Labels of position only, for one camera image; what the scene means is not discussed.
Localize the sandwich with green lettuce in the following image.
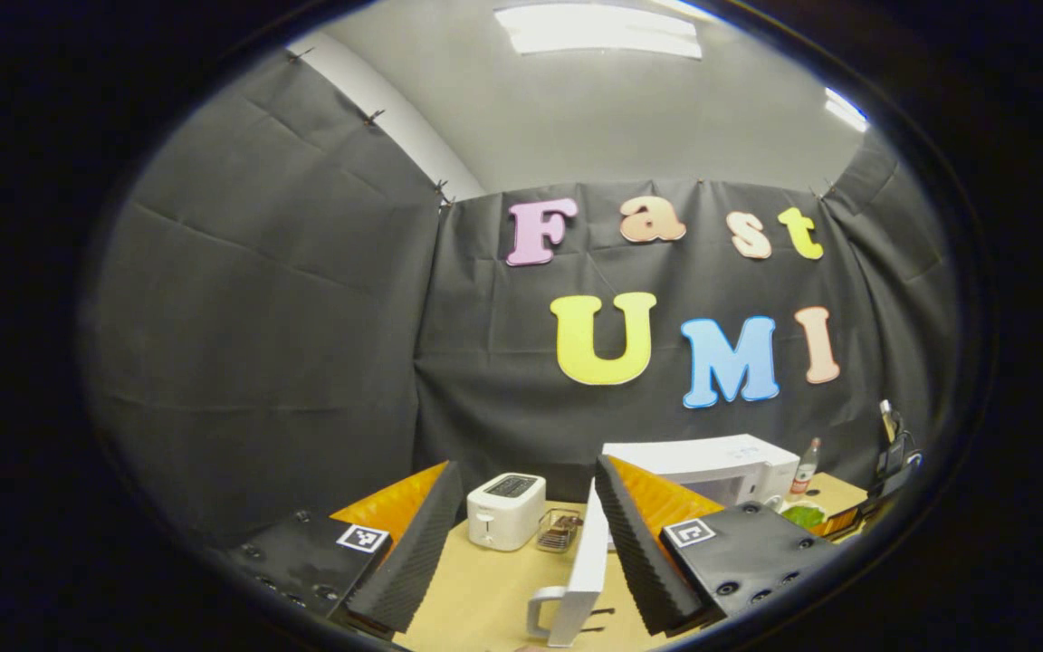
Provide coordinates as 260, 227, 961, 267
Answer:
780, 501, 828, 532

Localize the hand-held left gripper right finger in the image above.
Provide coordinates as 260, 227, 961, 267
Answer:
594, 455, 844, 637

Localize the large ceiling light panel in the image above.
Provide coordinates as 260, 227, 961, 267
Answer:
494, 0, 703, 60

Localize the white microwave oven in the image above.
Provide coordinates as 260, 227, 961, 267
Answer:
526, 434, 801, 648

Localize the small metal wire rack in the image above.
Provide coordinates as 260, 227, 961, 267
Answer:
536, 508, 586, 554

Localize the white toaster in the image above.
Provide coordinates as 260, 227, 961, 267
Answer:
466, 472, 547, 552

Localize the small ceiling light panel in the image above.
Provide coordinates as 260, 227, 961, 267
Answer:
825, 86, 871, 134

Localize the black backdrop cloth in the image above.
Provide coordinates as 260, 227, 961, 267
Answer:
87, 45, 957, 544

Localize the clear bottle with red label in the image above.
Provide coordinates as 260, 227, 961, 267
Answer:
789, 437, 821, 502

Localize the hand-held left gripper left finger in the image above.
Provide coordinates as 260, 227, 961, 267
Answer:
223, 460, 466, 635

